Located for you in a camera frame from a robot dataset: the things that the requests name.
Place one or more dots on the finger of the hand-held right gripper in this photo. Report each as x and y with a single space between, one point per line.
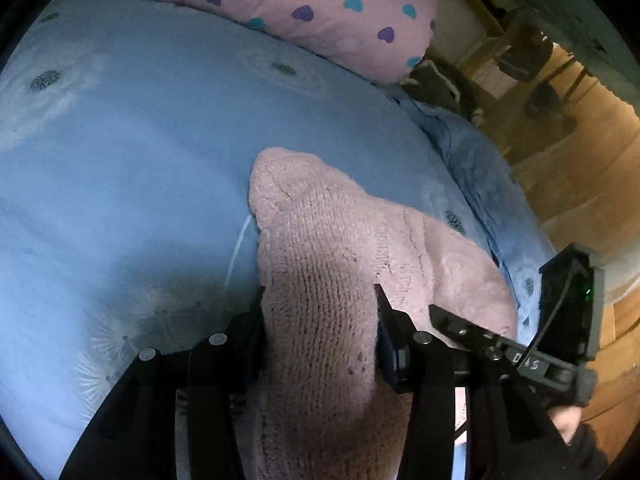
460 327

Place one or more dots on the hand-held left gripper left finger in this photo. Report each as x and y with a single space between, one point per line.
245 341

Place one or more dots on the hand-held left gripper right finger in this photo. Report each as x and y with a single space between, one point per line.
395 341

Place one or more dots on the pink knitted cardigan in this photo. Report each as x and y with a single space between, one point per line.
320 270

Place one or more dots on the person's right hand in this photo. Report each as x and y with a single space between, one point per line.
565 420

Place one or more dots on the blue fuzzy blanket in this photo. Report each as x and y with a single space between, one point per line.
475 160

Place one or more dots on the blue dandelion-print bedsheet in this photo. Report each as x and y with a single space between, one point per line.
150 135

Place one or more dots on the dark cloth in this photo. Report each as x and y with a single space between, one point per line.
440 85

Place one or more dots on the dark chair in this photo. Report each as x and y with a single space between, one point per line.
530 55

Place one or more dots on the wooden bed frame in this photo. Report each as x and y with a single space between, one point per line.
480 7

